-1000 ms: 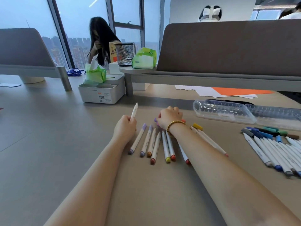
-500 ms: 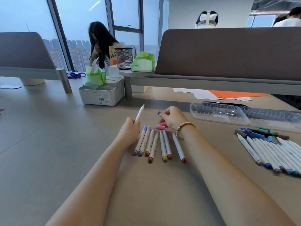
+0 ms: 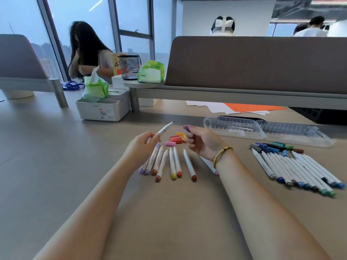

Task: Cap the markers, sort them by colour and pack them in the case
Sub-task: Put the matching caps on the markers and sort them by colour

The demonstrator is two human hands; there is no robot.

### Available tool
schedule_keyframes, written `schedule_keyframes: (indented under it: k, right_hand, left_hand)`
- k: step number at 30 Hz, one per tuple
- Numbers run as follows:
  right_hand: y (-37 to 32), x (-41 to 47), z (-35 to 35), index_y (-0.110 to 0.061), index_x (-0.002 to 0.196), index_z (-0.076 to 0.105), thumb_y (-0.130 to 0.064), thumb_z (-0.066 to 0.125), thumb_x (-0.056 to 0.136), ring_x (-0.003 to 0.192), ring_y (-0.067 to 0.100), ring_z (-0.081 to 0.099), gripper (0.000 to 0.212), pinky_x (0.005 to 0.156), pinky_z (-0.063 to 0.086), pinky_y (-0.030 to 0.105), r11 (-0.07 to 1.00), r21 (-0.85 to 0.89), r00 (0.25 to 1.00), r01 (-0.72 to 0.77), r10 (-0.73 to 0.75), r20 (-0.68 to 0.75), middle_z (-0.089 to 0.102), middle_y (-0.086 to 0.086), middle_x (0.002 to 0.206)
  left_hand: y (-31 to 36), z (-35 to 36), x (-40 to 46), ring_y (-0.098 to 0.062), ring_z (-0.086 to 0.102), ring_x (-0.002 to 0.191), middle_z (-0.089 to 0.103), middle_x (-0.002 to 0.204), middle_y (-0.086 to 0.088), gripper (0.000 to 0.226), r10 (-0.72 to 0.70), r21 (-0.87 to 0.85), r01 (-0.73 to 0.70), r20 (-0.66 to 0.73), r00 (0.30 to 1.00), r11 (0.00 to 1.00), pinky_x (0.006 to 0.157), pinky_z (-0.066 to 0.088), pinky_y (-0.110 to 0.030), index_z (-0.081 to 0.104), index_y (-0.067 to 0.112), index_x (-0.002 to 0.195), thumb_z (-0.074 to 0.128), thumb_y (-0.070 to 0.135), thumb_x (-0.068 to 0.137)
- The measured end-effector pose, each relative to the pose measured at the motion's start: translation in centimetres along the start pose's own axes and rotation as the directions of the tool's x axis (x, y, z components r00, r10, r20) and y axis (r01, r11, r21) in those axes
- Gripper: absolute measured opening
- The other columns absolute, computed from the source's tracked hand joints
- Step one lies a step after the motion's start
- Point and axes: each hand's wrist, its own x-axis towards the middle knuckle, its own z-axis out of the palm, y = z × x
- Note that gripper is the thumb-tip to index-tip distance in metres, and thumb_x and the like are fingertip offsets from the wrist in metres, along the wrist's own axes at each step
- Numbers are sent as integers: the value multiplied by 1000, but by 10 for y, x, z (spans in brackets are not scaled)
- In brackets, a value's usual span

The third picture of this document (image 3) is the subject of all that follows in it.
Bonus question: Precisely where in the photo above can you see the person's left hand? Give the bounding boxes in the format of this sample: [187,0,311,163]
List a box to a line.
[122,131,162,171]

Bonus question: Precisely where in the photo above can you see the person's right hand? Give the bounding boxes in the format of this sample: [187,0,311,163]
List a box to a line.
[183,125,230,163]

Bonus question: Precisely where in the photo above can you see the group of warm-coloured marker caps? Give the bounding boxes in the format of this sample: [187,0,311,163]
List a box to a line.
[165,131,188,148]

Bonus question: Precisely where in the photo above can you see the purple-ended white marker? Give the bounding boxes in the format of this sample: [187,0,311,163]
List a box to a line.
[147,120,176,144]

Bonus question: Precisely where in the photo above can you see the group of warm-coloured white markers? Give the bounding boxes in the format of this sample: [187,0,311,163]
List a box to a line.
[138,143,220,183]

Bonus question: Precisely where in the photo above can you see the clear plastic marker case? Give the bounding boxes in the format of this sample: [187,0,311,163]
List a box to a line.
[203,115,335,149]

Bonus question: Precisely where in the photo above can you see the group of cool-coloured white markers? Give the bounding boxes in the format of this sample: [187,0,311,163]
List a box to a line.
[251,148,346,199]

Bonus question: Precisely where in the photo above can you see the person's right forearm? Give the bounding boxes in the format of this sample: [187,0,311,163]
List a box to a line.
[214,148,333,260]

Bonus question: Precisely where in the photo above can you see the person's left forearm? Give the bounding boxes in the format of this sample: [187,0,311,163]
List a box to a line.
[32,157,135,260]

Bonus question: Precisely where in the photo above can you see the white desk organizer box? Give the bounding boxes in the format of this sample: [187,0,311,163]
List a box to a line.
[76,87,132,122]

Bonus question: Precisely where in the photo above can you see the small white box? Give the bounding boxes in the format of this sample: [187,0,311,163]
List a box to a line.
[111,74,128,90]

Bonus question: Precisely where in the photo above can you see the papers with orange sheet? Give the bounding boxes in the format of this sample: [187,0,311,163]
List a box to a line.
[185,100,270,116]

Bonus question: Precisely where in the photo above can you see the black smartphone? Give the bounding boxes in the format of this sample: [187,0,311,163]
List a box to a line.
[217,115,266,122]

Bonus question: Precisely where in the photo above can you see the grey desk riser shelf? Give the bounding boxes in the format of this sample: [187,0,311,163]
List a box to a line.
[0,77,69,108]
[123,79,347,114]

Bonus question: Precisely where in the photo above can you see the orange paper sheet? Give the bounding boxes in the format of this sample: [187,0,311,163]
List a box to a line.
[223,102,288,113]

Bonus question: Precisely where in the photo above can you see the crumpled green tissue pack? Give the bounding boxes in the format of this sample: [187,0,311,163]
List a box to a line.
[81,65,109,102]

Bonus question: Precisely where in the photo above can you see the black mesh pen holder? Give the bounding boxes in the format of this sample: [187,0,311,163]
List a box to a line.
[117,53,140,81]

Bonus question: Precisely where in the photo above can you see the yellow carton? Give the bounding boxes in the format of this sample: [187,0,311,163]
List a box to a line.
[112,53,123,77]

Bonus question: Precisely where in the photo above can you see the white cylindrical container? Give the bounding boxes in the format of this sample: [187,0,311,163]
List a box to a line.
[2,90,35,100]

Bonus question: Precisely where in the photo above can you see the gold bead bracelet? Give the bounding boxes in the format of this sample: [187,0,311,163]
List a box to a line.
[213,146,234,169]

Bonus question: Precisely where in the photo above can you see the blue lanyard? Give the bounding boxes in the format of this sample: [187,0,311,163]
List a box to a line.
[61,81,86,91]

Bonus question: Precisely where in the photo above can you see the dark window frame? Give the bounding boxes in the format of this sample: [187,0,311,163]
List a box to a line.
[35,0,184,82]

